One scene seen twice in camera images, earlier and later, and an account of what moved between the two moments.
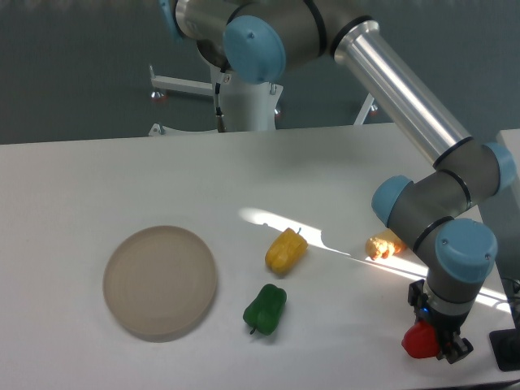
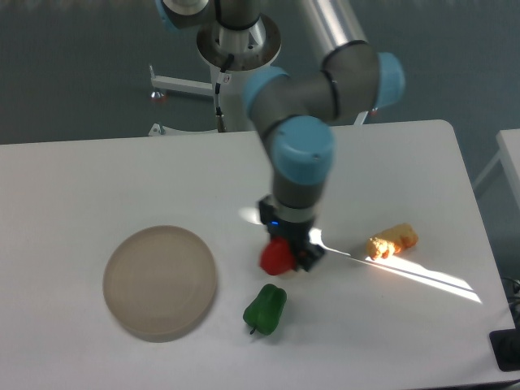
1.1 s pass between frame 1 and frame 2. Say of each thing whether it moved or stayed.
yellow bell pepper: moved
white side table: stayed
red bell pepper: moved
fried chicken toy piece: stayed
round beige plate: stayed
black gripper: moved
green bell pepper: stayed
